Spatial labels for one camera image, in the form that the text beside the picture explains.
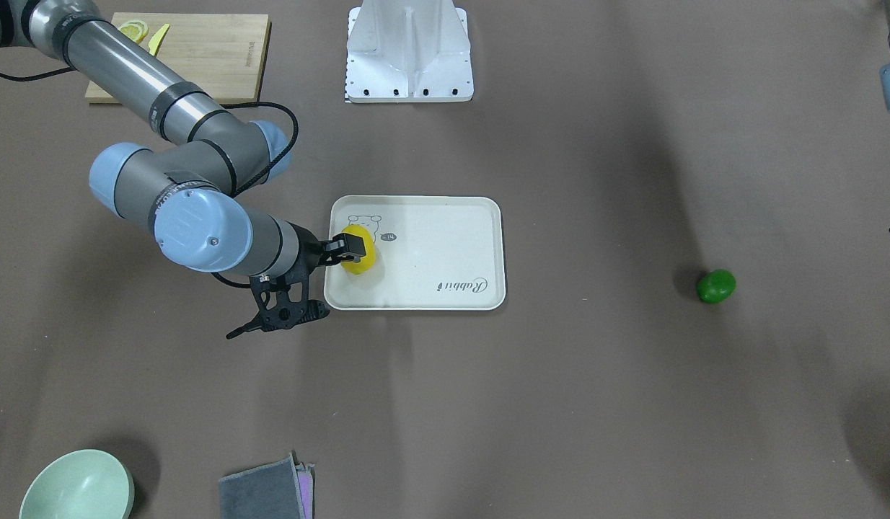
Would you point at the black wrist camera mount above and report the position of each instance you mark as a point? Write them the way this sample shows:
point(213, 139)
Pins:
point(282, 303)

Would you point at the green lime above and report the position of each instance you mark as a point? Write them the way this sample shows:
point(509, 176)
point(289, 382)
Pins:
point(716, 286)

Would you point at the white rabbit tray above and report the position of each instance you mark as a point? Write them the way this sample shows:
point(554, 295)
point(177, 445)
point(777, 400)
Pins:
point(432, 253)

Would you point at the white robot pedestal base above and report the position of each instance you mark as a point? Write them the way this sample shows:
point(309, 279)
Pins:
point(408, 52)

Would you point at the wooden cutting board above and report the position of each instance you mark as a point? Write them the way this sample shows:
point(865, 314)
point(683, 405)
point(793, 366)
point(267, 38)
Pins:
point(223, 54)

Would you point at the grey folded cloth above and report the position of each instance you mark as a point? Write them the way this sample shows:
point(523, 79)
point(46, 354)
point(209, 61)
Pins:
point(268, 491)

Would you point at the yellow plastic knife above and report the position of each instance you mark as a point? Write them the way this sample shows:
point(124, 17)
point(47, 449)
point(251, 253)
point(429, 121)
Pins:
point(157, 39)

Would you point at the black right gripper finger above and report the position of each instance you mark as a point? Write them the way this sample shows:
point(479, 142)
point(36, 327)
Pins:
point(344, 247)

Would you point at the purple cloth underneath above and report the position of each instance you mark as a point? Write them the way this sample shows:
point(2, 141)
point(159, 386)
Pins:
point(306, 484)

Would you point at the lemon slice upper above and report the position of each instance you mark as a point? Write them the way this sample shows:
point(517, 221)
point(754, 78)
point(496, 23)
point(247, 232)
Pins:
point(135, 29)

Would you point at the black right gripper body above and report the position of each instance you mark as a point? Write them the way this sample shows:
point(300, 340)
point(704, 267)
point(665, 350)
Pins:
point(313, 254)

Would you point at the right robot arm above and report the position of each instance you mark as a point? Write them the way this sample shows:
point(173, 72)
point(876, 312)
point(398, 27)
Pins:
point(186, 197)

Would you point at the yellow lemon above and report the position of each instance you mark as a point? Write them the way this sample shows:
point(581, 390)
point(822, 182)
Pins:
point(365, 263)

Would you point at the mint green bowl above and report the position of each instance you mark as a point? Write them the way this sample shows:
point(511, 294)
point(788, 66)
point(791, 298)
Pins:
point(88, 483)

